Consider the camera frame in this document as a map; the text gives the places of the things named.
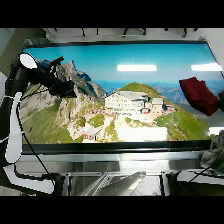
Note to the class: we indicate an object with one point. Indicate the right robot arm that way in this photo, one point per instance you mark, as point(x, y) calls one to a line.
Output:
point(173, 183)

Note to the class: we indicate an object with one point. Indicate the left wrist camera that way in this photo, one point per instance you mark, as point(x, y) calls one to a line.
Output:
point(53, 62)

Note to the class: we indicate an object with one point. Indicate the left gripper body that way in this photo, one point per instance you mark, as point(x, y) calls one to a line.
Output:
point(65, 89)

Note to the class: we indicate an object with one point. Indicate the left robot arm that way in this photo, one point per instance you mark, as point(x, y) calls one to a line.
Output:
point(15, 133)

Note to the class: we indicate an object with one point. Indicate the heap of clothes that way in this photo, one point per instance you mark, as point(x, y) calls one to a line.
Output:
point(213, 153)

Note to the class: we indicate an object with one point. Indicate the red T-shirt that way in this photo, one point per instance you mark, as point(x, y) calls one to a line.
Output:
point(199, 95)

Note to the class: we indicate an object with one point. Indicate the silver frame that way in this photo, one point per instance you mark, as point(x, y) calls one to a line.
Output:
point(100, 157)

